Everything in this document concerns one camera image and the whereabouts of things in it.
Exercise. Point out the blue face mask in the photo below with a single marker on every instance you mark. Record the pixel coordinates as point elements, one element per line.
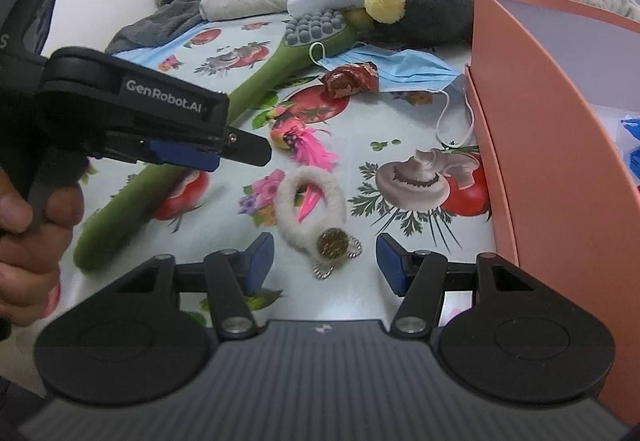
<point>400,66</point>

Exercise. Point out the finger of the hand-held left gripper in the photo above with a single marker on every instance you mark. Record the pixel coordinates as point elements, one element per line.
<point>185,153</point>
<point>250,148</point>

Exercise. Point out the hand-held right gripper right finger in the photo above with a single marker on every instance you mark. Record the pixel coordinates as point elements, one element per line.
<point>389,266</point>

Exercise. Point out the grey blanket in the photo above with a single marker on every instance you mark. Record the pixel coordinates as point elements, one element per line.
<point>160,21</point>

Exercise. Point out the floral bed sheet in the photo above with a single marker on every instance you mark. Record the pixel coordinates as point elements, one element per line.
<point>380,201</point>

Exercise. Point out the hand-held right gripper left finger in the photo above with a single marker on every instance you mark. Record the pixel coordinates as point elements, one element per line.
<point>261,266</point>

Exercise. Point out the pink cardboard box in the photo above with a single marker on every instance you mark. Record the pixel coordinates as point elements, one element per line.
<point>550,171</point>

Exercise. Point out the red candy wrapper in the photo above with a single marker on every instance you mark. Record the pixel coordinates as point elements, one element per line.
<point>350,78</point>

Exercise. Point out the green massage hammer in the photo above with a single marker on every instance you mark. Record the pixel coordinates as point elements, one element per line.
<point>240,91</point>

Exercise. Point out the blue snack packet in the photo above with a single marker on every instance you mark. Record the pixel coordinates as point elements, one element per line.
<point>632,146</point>

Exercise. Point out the person's left hand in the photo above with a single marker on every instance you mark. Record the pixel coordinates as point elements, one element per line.
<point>30,271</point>

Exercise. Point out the pink feather toy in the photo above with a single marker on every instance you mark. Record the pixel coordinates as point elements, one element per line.
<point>310,146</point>

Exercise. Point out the pink hair clip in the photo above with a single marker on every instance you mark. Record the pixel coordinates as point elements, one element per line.
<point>311,205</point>

